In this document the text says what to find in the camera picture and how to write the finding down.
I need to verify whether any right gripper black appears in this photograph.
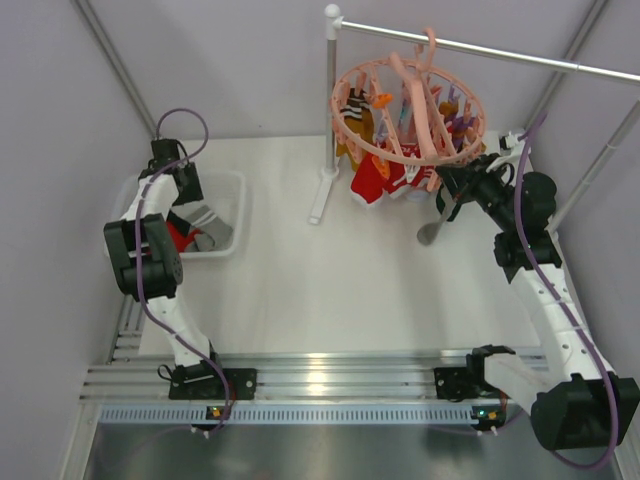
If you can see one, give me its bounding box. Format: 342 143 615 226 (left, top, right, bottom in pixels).
437 153 518 232

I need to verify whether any grey sock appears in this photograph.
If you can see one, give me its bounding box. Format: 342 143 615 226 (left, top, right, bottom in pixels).
416 205 450 246
167 201 234 253

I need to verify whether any pink round clip hanger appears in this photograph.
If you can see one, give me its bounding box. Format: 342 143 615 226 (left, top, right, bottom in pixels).
338 28 486 191

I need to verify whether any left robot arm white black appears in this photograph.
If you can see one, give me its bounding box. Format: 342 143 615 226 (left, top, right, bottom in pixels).
103 138 226 397

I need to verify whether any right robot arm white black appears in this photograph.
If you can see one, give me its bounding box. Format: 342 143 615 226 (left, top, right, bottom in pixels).
436 155 639 451

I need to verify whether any white plastic basket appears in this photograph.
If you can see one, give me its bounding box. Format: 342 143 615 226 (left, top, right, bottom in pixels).
111 170 247 261

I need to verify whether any red hanging sock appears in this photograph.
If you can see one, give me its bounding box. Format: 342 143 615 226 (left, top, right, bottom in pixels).
380 140 434 199
350 153 390 208

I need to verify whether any red santa sock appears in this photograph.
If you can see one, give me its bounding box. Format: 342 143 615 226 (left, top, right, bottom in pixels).
166 221 201 253

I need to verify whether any mustard hanging sock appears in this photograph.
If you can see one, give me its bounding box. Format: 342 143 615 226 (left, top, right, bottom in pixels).
332 84 374 162

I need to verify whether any silver clothes rack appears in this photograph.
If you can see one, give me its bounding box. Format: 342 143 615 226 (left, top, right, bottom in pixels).
308 4 639 225

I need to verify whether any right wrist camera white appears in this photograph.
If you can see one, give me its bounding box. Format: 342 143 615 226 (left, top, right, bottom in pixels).
498 130 526 156

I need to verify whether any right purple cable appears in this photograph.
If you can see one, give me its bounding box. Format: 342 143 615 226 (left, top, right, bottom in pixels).
479 112 621 470

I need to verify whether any right black mount plate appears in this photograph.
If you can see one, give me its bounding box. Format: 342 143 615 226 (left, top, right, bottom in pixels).
433 367 479 403

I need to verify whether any black mount plate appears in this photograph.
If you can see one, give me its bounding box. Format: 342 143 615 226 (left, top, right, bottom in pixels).
433 367 479 403
168 365 257 400

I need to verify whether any left black mount plate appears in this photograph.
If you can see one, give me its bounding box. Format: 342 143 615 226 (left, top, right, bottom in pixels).
168 365 257 400

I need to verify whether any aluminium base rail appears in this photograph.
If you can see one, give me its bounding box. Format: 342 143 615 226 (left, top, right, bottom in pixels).
80 350 523 426

